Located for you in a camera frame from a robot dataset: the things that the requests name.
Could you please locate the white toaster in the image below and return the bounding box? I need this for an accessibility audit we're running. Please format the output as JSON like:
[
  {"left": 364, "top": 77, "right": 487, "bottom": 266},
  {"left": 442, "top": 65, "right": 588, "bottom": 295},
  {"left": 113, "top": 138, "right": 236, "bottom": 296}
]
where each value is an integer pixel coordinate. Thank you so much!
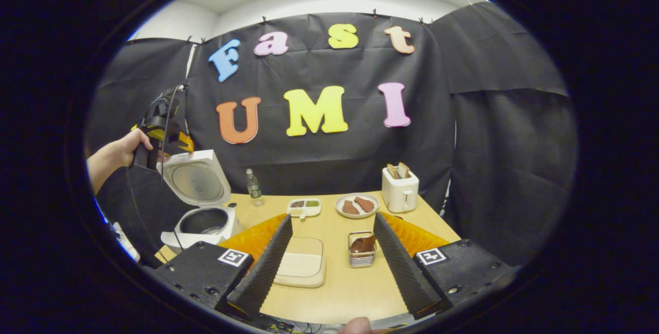
[{"left": 381, "top": 167, "right": 420, "bottom": 214}]

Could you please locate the round white plate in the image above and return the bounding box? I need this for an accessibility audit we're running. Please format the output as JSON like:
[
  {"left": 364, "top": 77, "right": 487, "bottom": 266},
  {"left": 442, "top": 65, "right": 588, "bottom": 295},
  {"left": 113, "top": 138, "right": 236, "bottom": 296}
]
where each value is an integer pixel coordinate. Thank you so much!
[{"left": 335, "top": 192, "right": 380, "bottom": 219}]

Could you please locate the white divided condiment dish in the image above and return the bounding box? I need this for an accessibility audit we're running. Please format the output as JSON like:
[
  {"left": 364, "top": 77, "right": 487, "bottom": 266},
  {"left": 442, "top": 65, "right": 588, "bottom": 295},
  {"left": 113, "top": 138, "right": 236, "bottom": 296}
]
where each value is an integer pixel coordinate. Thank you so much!
[{"left": 287, "top": 198, "right": 322, "bottom": 220}]

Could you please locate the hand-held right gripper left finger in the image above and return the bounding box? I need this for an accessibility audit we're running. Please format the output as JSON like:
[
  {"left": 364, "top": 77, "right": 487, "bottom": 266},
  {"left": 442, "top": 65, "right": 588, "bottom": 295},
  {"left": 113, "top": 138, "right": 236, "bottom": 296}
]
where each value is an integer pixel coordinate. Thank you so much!
[{"left": 152, "top": 214, "right": 294, "bottom": 320}]

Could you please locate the clear container of rice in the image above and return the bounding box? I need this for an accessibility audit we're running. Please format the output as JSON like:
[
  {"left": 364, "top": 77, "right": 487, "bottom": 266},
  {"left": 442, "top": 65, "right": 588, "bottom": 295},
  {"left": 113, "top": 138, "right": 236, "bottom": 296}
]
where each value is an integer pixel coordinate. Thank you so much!
[{"left": 273, "top": 236, "right": 327, "bottom": 288}]

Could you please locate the metal wire chopstick holder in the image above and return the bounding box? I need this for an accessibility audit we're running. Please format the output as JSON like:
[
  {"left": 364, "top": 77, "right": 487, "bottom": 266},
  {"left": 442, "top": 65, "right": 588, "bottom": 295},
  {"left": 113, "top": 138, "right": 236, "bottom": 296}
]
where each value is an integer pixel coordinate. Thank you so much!
[{"left": 348, "top": 231, "right": 377, "bottom": 268}]

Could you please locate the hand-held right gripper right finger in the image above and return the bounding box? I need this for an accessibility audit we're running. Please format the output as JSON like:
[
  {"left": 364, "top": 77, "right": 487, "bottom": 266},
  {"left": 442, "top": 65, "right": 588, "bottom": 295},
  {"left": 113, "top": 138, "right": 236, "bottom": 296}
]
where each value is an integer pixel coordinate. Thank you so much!
[{"left": 373, "top": 213, "right": 515, "bottom": 320}]

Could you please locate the black backdrop cloth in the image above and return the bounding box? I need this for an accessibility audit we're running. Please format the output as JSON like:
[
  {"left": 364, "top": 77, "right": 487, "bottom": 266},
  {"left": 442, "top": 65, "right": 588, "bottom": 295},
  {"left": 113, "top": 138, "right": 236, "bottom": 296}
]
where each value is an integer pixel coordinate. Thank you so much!
[{"left": 85, "top": 2, "right": 578, "bottom": 268}]

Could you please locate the white rice cooker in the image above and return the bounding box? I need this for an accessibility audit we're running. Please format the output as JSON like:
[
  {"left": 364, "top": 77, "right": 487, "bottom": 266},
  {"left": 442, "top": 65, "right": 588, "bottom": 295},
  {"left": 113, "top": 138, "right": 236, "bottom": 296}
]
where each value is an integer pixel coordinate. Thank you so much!
[{"left": 157, "top": 150, "right": 242, "bottom": 252}]

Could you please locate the clear plastic water bottle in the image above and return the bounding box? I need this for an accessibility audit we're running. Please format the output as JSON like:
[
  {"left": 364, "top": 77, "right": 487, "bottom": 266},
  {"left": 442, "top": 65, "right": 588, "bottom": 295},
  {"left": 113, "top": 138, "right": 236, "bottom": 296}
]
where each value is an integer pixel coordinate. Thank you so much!
[{"left": 245, "top": 168, "right": 263, "bottom": 207}]

